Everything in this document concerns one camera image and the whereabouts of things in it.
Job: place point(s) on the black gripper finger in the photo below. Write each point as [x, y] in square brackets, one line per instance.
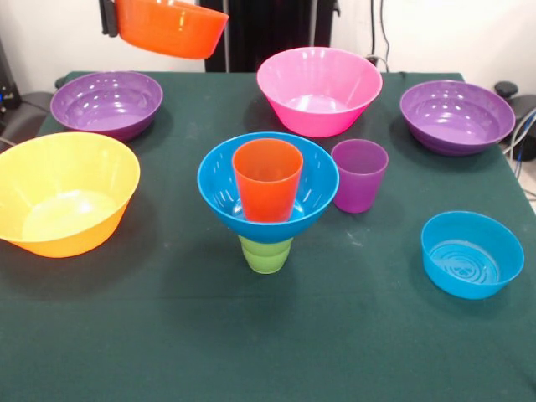
[109, 17]

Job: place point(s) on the orange plastic bowl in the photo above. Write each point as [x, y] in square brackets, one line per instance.
[167, 29]

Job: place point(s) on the orange plastic cup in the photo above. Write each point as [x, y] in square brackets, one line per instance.
[268, 201]

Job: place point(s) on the deep blue plastic bowl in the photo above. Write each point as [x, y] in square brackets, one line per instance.
[314, 197]

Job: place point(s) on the purple plastic bowl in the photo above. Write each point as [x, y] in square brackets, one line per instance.
[456, 127]
[104, 123]

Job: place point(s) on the black device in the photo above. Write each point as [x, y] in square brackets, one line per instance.
[8, 96]

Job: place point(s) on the yellow plastic bowl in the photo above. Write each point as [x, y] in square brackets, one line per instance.
[63, 218]

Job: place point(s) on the pink plastic bowl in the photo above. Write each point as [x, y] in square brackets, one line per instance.
[318, 121]

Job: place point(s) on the green plastic cup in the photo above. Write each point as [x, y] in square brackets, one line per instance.
[264, 261]

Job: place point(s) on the purple plastic cup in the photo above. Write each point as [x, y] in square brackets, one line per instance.
[362, 192]

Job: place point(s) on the dark green table cloth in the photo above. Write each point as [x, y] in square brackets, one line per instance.
[268, 335]

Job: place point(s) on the black round knob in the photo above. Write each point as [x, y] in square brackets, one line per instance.
[506, 89]

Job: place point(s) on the low blue plastic bowl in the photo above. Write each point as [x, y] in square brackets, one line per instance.
[460, 282]

